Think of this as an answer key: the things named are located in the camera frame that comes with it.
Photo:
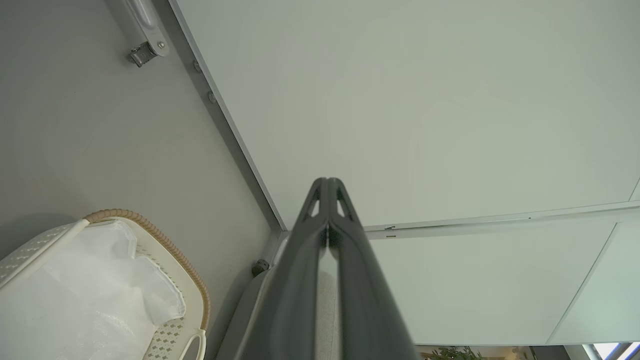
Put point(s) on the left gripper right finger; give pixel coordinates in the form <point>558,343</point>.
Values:
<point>370,310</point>

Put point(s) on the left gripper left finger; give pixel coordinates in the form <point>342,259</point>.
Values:
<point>290,300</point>

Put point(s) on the white wicker laundry basket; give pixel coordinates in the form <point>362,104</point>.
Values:
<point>190,295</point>

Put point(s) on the green leafy plant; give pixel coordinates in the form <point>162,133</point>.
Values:
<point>452,354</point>

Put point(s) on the white sheer fabric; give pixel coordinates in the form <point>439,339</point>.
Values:
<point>90,300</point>

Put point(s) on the metal table leg with caster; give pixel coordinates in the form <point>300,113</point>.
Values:
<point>145,30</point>

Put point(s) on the dark grey wall baseboard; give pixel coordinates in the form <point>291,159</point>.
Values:
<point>225,120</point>

